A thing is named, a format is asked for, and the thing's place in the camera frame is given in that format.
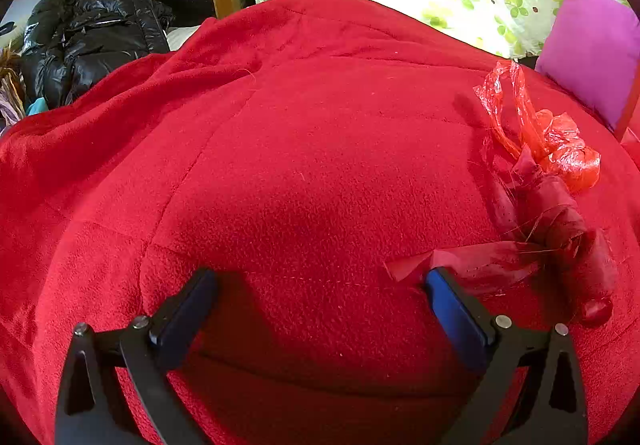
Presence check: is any magenta pillow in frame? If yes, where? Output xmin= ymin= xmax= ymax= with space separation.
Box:
xmin=535 ymin=0 xmax=639 ymax=130

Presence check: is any striped brown scarf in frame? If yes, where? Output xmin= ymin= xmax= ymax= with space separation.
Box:
xmin=0 ymin=47 xmax=26 ymax=127

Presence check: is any red plastic bag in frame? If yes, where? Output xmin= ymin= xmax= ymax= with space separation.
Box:
xmin=473 ymin=61 xmax=601 ymax=192

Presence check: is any black puffer jacket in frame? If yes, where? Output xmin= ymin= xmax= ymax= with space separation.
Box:
xmin=21 ymin=0 xmax=175 ymax=109

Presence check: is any red paper gift bag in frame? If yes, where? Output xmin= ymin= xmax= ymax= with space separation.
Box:
xmin=614 ymin=70 xmax=640 ymax=165

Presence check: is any red fleece blanket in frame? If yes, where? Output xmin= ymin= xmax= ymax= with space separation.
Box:
xmin=0 ymin=0 xmax=640 ymax=445

